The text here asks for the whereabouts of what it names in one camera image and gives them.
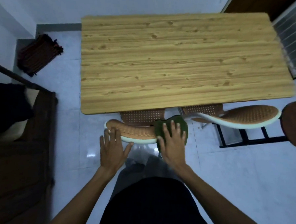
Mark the person's left hand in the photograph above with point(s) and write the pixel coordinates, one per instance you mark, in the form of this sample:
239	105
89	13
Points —
112	154

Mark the person's right hand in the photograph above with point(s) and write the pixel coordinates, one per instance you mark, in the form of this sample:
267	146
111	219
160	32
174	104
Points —
173	149

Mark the person's right middle finger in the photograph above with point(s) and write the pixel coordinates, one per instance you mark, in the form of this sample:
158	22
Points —
173	129

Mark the person's right thumb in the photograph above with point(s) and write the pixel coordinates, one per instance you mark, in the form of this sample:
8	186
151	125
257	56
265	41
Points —
161	142

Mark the person's right little finger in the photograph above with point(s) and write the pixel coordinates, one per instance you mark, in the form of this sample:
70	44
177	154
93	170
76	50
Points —
184	138

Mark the person's left little finger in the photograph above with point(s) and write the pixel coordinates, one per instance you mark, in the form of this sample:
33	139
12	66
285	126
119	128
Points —
102	144

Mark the person's left thumb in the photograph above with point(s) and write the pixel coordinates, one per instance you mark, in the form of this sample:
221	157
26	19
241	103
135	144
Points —
129	148

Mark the person's left middle finger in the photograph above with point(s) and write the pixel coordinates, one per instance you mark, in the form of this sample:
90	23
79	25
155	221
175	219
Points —
113	137

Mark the green cleaning cloth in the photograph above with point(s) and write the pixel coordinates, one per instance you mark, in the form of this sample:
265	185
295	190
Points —
161	126

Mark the brown mesh chair white rim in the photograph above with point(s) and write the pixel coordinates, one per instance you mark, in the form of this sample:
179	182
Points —
249	115
139	133

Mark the person's right forearm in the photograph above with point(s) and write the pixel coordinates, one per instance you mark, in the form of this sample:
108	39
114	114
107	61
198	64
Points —
211	196

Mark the person's left forearm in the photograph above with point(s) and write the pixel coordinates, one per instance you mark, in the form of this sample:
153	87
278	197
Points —
80	200

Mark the person's grey trousers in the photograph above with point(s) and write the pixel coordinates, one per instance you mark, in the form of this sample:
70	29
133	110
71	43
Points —
146	169

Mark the person's black shirt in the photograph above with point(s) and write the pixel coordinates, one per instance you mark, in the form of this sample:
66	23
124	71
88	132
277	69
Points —
148	207

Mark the black cloth bundle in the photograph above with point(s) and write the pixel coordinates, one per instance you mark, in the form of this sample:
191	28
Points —
6	105

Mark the dark red folded mat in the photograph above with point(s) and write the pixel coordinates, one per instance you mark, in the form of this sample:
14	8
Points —
38	54

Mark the translucent ribbed plastic panel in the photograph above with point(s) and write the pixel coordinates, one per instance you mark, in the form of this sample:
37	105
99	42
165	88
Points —
291	41

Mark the black metal table frame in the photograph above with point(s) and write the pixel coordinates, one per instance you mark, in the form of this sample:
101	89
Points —
243	136

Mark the dark wooden furniture frame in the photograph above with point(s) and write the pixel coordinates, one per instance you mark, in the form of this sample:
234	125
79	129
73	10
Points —
22	171

